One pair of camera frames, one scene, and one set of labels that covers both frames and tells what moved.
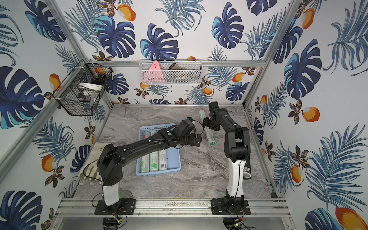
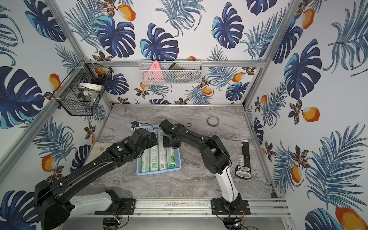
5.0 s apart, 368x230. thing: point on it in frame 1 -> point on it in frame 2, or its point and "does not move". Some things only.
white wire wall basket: x=170 y=72 does not move
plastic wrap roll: x=162 y=160 does not move
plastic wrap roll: x=210 y=134 -> x=172 y=158
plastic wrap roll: x=154 y=156 does not move
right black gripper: x=205 y=123 -> x=165 y=143
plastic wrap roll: x=145 y=160 does not move
